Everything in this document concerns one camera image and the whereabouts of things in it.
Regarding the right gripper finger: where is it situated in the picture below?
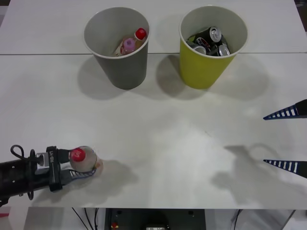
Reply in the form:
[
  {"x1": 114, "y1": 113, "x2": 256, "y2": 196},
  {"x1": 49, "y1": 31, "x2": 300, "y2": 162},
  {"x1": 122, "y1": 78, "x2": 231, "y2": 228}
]
[
  {"x1": 263, "y1": 159, "x2": 307, "y2": 179},
  {"x1": 262, "y1": 98, "x2": 307, "y2": 121}
]

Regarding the pink-capped bottle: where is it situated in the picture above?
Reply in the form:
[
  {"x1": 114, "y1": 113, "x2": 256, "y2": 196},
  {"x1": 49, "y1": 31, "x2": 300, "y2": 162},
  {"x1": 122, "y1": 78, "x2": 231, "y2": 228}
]
[{"x1": 113, "y1": 37, "x2": 139, "y2": 58}]

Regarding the grey plastic bin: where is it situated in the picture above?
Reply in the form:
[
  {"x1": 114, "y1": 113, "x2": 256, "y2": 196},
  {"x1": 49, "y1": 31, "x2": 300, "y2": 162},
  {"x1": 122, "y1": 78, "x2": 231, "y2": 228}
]
[{"x1": 83, "y1": 6, "x2": 150, "y2": 91}]

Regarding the black robot torso base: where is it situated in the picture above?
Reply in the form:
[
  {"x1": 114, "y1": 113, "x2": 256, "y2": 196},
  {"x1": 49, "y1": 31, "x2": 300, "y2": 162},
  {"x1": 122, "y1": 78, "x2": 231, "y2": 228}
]
[{"x1": 105, "y1": 208, "x2": 206, "y2": 230}]

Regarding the red-capped bottle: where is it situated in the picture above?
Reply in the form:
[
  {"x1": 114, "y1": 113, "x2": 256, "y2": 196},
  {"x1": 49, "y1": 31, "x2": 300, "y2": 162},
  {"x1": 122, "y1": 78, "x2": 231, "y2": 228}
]
[{"x1": 130, "y1": 27, "x2": 148, "y2": 48}]

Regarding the black can with silver top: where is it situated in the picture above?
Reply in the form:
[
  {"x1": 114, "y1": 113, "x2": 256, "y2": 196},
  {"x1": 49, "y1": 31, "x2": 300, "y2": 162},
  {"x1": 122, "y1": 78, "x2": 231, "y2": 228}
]
[
  {"x1": 191, "y1": 26, "x2": 223, "y2": 46},
  {"x1": 216, "y1": 44, "x2": 231, "y2": 57},
  {"x1": 185, "y1": 40, "x2": 208, "y2": 55}
]

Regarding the yellow-green plastic bin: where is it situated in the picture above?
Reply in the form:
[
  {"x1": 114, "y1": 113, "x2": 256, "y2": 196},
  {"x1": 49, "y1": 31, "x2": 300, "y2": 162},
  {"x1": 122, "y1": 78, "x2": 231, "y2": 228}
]
[{"x1": 178, "y1": 5, "x2": 248, "y2": 90}]

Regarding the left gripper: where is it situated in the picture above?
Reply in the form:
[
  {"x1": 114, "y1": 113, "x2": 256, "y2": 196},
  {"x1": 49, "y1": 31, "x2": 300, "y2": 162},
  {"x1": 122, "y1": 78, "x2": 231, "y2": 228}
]
[{"x1": 46, "y1": 146, "x2": 97, "y2": 193}]

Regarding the clear bottle with red cap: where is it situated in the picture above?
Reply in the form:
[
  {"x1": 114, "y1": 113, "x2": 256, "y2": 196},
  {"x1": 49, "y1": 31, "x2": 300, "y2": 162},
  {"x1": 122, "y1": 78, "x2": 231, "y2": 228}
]
[{"x1": 69, "y1": 145, "x2": 104, "y2": 178}]

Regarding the black can with red-blue print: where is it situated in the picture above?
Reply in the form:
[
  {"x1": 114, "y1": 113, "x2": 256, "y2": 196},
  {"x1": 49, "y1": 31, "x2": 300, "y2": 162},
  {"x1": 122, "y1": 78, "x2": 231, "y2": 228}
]
[{"x1": 195, "y1": 35, "x2": 212, "y2": 48}]

